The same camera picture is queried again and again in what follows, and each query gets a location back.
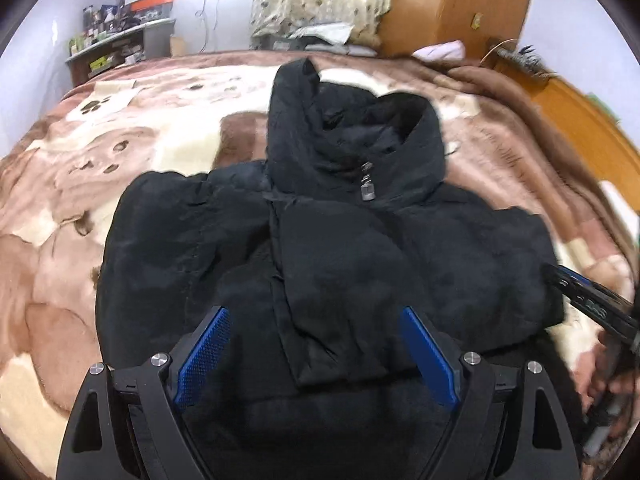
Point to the small cardboard box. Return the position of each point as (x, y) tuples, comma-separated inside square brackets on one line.
[(177, 45)]

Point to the group of bottles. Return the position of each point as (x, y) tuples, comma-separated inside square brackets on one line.
[(100, 22)]

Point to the orange box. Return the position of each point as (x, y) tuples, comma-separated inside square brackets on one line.
[(147, 1)]

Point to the wooden headboard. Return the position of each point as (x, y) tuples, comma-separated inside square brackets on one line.
[(585, 120)]

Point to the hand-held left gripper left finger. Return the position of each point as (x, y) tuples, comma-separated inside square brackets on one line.
[(202, 360)]

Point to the black puffer jacket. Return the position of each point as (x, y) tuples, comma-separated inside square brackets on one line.
[(325, 260)]

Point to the wooden wardrobe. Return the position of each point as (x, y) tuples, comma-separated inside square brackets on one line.
[(450, 0)]

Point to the plain brown blanket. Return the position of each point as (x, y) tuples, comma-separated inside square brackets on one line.
[(525, 105)]

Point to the printed fleece blanket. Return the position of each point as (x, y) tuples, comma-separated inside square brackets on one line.
[(150, 110)]

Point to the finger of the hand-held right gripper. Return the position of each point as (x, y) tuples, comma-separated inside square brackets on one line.
[(590, 285), (605, 317)]

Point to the cluttered desk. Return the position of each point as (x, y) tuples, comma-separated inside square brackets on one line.
[(115, 52)]

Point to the pink cloth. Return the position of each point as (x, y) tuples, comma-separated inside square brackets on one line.
[(440, 51)]

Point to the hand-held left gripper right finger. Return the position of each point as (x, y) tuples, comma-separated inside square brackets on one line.
[(430, 355)]

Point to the white plastic bag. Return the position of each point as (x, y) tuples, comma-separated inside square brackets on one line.
[(322, 32)]

